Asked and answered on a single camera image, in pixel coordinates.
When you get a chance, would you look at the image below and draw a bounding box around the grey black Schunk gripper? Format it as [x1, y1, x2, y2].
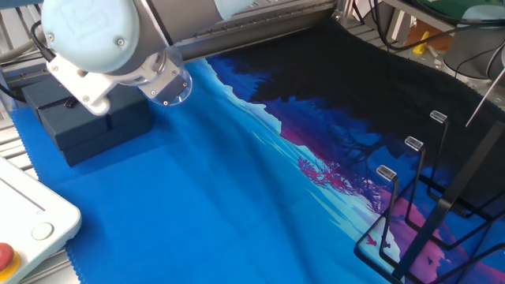
[137, 58, 189, 107]

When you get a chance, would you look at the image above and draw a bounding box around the clear glass cup with handle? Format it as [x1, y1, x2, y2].
[151, 45, 194, 107]

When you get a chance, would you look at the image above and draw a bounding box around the black metal cup rack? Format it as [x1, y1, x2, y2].
[353, 110, 505, 284]

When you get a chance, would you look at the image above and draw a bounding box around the dark blue ribboned gift box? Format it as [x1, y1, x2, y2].
[21, 78, 154, 167]

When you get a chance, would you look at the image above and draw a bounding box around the blue landscape printed cloth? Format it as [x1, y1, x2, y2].
[9, 19, 505, 284]

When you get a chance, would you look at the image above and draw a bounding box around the white teach pendant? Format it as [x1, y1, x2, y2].
[0, 155, 83, 284]

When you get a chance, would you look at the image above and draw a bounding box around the yellow plastic cone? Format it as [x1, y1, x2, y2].
[412, 30, 431, 56]

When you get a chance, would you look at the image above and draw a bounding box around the thick grey cable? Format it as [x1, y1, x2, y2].
[0, 37, 44, 64]

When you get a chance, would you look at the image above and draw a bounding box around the thick black cable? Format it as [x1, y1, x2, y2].
[368, 0, 505, 52]

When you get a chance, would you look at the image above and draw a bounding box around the beige frame post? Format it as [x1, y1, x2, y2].
[388, 9, 412, 40]

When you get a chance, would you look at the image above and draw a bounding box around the white cable tie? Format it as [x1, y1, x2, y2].
[465, 66, 505, 128]

